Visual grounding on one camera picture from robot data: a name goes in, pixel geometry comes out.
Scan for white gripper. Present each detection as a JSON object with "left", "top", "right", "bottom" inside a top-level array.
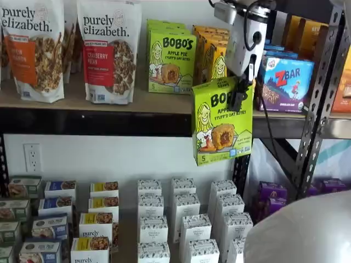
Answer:
[{"left": 224, "top": 13, "right": 269, "bottom": 112}]

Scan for white floral print box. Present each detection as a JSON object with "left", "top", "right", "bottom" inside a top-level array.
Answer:
[
  {"left": 214, "top": 193, "right": 246, "bottom": 237},
  {"left": 171, "top": 178, "right": 197, "bottom": 218},
  {"left": 137, "top": 242, "right": 171, "bottom": 263},
  {"left": 220, "top": 211, "right": 253, "bottom": 256},
  {"left": 179, "top": 214, "right": 213, "bottom": 259},
  {"left": 139, "top": 215, "right": 169, "bottom": 244},
  {"left": 187, "top": 238, "right": 220, "bottom": 263},
  {"left": 137, "top": 195, "right": 165, "bottom": 219},
  {"left": 172, "top": 192, "right": 201, "bottom": 243},
  {"left": 210, "top": 179, "right": 237, "bottom": 218},
  {"left": 227, "top": 237, "right": 247, "bottom": 263},
  {"left": 137, "top": 179, "right": 163, "bottom": 197}
]

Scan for blue granola box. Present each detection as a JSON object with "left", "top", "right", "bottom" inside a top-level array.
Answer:
[
  {"left": 44, "top": 180, "right": 77, "bottom": 204},
  {"left": 38, "top": 196, "right": 73, "bottom": 218},
  {"left": 31, "top": 213, "right": 69, "bottom": 242},
  {"left": 18, "top": 237, "right": 63, "bottom": 263}
]

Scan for white wall outlet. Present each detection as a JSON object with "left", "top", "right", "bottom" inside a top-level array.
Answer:
[{"left": 23, "top": 143, "right": 43, "bottom": 173}]

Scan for brown snack box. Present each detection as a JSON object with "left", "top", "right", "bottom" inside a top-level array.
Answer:
[{"left": 298, "top": 20, "right": 330, "bottom": 62}]

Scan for orange label granola bag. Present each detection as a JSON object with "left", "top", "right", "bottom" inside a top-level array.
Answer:
[{"left": 0, "top": 0, "right": 66, "bottom": 104}]

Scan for green Bobo's apple pie box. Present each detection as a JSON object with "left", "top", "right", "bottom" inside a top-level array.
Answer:
[
  {"left": 147, "top": 24, "right": 194, "bottom": 35},
  {"left": 146, "top": 19, "right": 188, "bottom": 27},
  {"left": 191, "top": 76, "right": 254, "bottom": 167},
  {"left": 148, "top": 30, "right": 198, "bottom": 95}
]

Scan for orange snack box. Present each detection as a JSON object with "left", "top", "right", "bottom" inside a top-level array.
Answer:
[
  {"left": 331, "top": 61, "right": 351, "bottom": 114},
  {"left": 282, "top": 14, "right": 307, "bottom": 56}
]

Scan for white granola bag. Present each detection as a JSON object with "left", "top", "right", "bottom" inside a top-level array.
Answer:
[
  {"left": 0, "top": 27, "right": 4, "bottom": 90},
  {"left": 61, "top": 21, "right": 83, "bottom": 83}
]

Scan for yellow purely elizabeth box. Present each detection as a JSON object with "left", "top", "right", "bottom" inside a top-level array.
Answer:
[
  {"left": 88, "top": 196, "right": 120, "bottom": 218},
  {"left": 89, "top": 181, "right": 120, "bottom": 199},
  {"left": 70, "top": 236, "right": 111, "bottom": 263},
  {"left": 79, "top": 212, "right": 114, "bottom": 239}
]

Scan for purple snack box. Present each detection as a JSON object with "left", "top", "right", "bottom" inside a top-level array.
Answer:
[
  {"left": 252, "top": 195, "right": 289, "bottom": 224},
  {"left": 257, "top": 180, "right": 288, "bottom": 199},
  {"left": 307, "top": 178, "right": 349, "bottom": 198}
]

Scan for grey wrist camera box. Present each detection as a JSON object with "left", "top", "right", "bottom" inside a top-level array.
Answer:
[{"left": 213, "top": 2, "right": 237, "bottom": 25}]

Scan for black metal shelving unit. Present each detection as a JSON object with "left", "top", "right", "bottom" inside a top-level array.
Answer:
[{"left": 0, "top": 0, "right": 345, "bottom": 201}]

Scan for blue ZBar box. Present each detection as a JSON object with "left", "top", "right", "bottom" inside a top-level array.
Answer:
[
  {"left": 262, "top": 50, "right": 299, "bottom": 60},
  {"left": 263, "top": 43, "right": 286, "bottom": 53},
  {"left": 257, "top": 54, "right": 316, "bottom": 113}
]

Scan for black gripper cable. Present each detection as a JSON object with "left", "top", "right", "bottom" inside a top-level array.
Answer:
[{"left": 243, "top": 0, "right": 275, "bottom": 150}]

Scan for cranberry pecan granola bag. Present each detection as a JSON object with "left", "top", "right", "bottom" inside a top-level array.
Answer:
[{"left": 76, "top": 0, "right": 143, "bottom": 106}]

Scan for white patterned boxes group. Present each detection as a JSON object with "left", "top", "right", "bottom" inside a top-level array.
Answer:
[{"left": 0, "top": 175, "right": 247, "bottom": 263}]

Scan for green granola box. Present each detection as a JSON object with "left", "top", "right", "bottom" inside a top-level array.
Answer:
[
  {"left": 0, "top": 220, "right": 22, "bottom": 245},
  {"left": 8, "top": 175, "right": 42, "bottom": 198},
  {"left": 0, "top": 199, "right": 31, "bottom": 223},
  {"left": 0, "top": 245, "right": 15, "bottom": 263}
]

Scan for wooden shelf board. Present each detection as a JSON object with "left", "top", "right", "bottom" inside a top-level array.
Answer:
[{"left": 0, "top": 56, "right": 307, "bottom": 119}]

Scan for grey metal shelving unit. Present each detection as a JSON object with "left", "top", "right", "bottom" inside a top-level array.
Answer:
[{"left": 322, "top": 111, "right": 351, "bottom": 139}]

